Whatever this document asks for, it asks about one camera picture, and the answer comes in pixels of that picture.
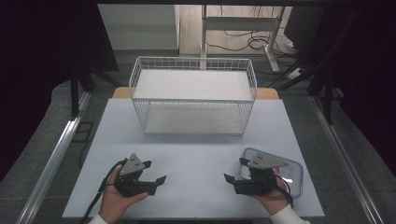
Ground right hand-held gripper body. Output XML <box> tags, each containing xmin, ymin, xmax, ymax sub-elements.
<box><xmin>233</xmin><ymin>151</ymin><xmax>290</xmax><ymax>197</ymax></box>

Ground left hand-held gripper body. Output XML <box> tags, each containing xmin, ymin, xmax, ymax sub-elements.
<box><xmin>113</xmin><ymin>153</ymin><xmax>158</xmax><ymax>198</ymax></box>

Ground person's right hand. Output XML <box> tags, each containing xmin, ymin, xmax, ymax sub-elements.
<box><xmin>248</xmin><ymin>167</ymin><xmax>292</xmax><ymax>217</ymax></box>

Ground person's left hand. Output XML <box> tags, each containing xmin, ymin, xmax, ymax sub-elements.
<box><xmin>98</xmin><ymin>164</ymin><xmax>149</xmax><ymax>224</ymax></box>

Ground wooden table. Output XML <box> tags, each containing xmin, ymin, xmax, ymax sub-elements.
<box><xmin>111</xmin><ymin>86</ymin><xmax>280</xmax><ymax>101</ymax></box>

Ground black metal stand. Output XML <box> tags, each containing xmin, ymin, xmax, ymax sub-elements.
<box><xmin>270</xmin><ymin>8</ymin><xmax>366</xmax><ymax>126</ymax></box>
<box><xmin>69</xmin><ymin>63</ymin><xmax>123</xmax><ymax>122</ymax></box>

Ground white power strip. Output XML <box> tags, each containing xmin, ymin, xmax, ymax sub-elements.
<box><xmin>286</xmin><ymin>67</ymin><xmax>304</xmax><ymax>81</ymax></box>

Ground white cabinet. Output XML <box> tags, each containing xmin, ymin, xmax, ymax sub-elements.
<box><xmin>97</xmin><ymin>4</ymin><xmax>181</xmax><ymax>51</ymax></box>

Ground dark curtain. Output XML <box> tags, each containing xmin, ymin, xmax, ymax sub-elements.
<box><xmin>0</xmin><ymin>0</ymin><xmax>120</xmax><ymax>183</ymax></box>
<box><xmin>321</xmin><ymin>0</ymin><xmax>396</xmax><ymax>176</ymax></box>

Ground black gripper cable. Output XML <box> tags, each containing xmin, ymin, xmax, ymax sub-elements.
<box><xmin>79</xmin><ymin>158</ymin><xmax>129</xmax><ymax>224</ymax></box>
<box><xmin>274</xmin><ymin>175</ymin><xmax>295</xmax><ymax>209</ymax></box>

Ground aluminium rail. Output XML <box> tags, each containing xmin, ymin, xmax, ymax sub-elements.
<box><xmin>15</xmin><ymin>91</ymin><xmax>92</xmax><ymax>224</ymax></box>
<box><xmin>309</xmin><ymin>94</ymin><xmax>386</xmax><ymax>224</ymax></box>

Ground white wire rack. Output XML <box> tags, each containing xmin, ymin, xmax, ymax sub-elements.
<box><xmin>128</xmin><ymin>56</ymin><xmax>259</xmax><ymax>137</ymax></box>

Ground black floor cables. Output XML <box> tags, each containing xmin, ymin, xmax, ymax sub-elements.
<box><xmin>205</xmin><ymin>5</ymin><xmax>301</xmax><ymax>68</ymax></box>

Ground white desk frame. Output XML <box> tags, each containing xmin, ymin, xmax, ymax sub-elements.
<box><xmin>200</xmin><ymin>4</ymin><xmax>286</xmax><ymax>74</ymax></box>

